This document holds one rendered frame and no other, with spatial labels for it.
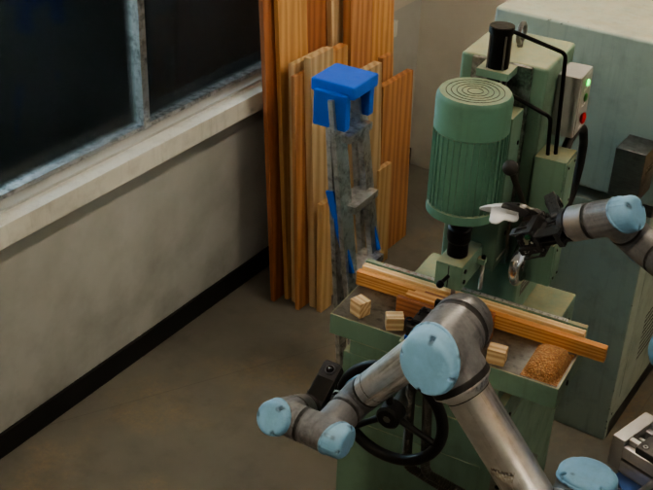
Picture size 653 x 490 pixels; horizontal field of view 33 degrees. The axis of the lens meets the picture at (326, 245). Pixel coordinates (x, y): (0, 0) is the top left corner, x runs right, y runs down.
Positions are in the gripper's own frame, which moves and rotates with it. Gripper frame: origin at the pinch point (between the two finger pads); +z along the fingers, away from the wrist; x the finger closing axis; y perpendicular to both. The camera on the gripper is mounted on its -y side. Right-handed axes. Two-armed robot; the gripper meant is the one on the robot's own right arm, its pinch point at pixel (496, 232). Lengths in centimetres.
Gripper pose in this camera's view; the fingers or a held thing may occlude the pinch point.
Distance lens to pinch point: 244.7
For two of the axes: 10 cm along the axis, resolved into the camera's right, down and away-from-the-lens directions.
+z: -7.1, 1.4, 6.9
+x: 5.3, 7.5, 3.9
